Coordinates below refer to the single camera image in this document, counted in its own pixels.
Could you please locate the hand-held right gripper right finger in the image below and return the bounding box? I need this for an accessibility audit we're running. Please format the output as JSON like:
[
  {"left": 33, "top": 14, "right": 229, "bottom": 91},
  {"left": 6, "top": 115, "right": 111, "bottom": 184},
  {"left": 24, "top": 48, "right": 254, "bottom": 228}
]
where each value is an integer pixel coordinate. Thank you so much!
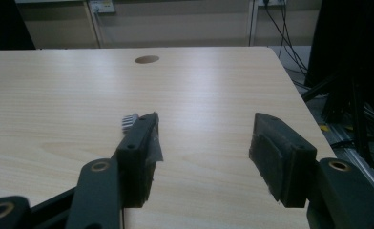
[{"left": 248, "top": 112, "right": 318, "bottom": 209}]

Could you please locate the black cable bundle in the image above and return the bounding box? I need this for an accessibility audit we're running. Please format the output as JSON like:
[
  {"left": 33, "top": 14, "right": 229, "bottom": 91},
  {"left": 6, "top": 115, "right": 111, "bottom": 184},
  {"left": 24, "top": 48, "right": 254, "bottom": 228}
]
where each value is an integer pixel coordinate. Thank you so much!
[{"left": 263, "top": 0, "right": 311, "bottom": 90}]

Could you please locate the aluminium rail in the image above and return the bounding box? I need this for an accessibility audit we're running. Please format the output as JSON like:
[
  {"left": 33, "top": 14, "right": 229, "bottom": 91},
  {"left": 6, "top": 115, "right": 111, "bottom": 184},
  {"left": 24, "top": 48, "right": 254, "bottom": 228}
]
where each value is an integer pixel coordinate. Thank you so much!
[{"left": 318, "top": 122, "right": 374, "bottom": 198}]

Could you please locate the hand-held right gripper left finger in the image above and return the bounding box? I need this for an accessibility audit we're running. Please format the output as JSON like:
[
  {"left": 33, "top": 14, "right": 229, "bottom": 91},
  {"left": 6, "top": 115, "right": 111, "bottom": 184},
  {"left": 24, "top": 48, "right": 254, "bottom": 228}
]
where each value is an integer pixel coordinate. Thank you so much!
[{"left": 115, "top": 111, "right": 164, "bottom": 209}]

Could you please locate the thin black cable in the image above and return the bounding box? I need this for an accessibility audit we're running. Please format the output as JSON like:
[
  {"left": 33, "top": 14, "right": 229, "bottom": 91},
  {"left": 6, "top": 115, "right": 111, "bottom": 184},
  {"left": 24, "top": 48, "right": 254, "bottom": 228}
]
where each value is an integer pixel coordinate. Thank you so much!
[{"left": 247, "top": 0, "right": 256, "bottom": 48}]

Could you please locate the black curtain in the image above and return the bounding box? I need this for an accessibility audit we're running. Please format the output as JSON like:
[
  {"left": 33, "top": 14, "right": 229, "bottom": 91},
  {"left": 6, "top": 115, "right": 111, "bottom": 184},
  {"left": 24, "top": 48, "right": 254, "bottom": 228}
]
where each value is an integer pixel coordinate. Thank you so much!
[{"left": 0, "top": 0, "right": 36, "bottom": 51}]

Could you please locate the white wall socket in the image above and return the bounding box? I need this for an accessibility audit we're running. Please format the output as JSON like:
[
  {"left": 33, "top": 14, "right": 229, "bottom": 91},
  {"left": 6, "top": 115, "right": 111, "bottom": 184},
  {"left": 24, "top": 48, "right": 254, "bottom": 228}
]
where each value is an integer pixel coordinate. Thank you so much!
[{"left": 89, "top": 0, "right": 116, "bottom": 14}]

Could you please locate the black metal stand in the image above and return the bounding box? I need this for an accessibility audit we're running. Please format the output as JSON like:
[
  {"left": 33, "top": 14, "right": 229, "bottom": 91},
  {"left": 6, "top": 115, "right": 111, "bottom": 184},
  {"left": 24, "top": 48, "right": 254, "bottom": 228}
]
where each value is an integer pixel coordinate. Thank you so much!
[{"left": 301, "top": 0, "right": 374, "bottom": 170}]

